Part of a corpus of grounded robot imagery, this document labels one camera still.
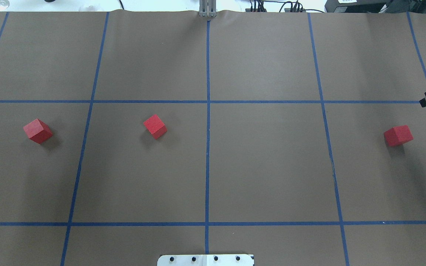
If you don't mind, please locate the red block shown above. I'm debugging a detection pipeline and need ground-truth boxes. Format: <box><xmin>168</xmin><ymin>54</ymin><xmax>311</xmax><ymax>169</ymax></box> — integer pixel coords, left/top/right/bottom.
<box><xmin>143</xmin><ymin>114</ymin><xmax>168</xmax><ymax>139</ymax></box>
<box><xmin>383</xmin><ymin>125</ymin><xmax>414</xmax><ymax>147</ymax></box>
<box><xmin>23</xmin><ymin>119</ymin><xmax>54</xmax><ymax>144</ymax></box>

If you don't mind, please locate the brown paper table mat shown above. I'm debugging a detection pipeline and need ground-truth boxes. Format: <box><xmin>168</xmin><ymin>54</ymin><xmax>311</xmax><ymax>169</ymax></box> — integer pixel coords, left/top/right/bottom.
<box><xmin>0</xmin><ymin>10</ymin><xmax>426</xmax><ymax>266</ymax></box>

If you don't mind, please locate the aluminium frame post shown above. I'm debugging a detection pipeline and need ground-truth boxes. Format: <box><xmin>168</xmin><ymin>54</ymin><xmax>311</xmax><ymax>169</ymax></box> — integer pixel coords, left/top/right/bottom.
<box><xmin>199</xmin><ymin>0</ymin><xmax>217</xmax><ymax>18</ymax></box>

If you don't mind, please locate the white mount base plate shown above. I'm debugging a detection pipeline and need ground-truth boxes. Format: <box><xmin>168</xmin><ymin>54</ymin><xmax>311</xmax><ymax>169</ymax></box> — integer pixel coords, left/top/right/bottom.
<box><xmin>157</xmin><ymin>254</ymin><xmax>255</xmax><ymax>266</ymax></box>

